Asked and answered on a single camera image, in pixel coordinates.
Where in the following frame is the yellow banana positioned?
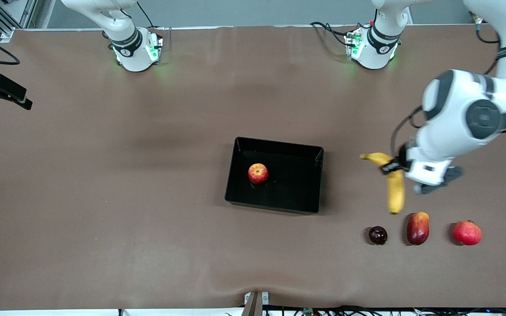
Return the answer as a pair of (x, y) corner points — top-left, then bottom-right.
(359, 152), (406, 215)

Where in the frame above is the black plastic box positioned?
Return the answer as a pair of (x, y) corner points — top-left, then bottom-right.
(224, 136), (325, 215)

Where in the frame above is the red yellow apple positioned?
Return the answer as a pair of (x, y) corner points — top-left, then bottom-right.
(248, 163), (269, 185)

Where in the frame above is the red yellow mango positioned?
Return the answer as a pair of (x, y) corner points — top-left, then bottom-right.
(407, 212), (430, 246)

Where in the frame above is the dark purple mangosteen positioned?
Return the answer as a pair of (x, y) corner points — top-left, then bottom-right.
(369, 226), (388, 245)

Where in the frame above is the red pomegranate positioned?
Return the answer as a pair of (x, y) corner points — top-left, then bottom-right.
(452, 220), (483, 246)

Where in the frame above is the brown table mat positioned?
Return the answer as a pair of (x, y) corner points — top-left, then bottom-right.
(0, 24), (506, 310)

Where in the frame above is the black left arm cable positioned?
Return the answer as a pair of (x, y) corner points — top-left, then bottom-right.
(389, 22), (502, 161)

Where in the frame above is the black base cable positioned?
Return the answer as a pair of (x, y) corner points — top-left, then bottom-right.
(137, 0), (157, 29)
(309, 20), (372, 47)

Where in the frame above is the grey metal bracket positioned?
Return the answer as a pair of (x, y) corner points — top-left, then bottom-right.
(243, 291), (270, 316)

